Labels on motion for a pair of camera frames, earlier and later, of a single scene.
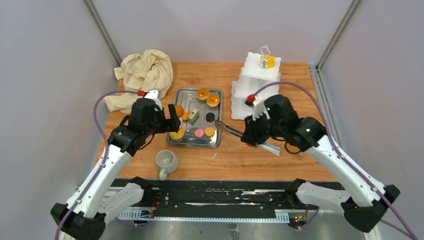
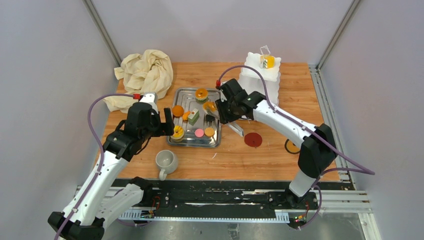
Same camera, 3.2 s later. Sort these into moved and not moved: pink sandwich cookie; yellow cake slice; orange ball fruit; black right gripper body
Moved: black right gripper body
Not moved: yellow cake slice; pink sandwich cookie; orange ball fruit
